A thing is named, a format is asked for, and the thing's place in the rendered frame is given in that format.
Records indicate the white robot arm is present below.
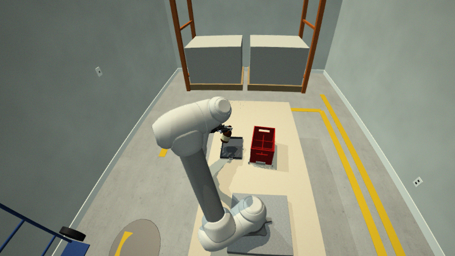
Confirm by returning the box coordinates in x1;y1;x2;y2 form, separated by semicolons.
152;96;272;252

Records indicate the brown glass bottle with cream label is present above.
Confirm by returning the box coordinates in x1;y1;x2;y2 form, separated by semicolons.
221;131;232;143

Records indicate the red crate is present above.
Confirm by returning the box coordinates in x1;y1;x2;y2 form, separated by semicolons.
250;126;275;165

